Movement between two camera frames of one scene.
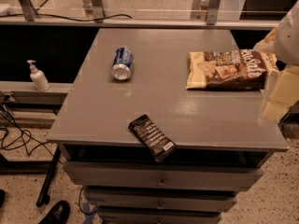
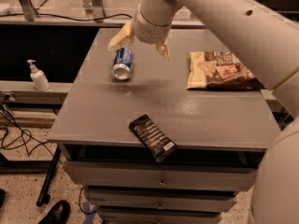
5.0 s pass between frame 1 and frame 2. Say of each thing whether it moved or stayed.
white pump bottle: stayed
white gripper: moved
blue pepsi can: stayed
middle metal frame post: stayed
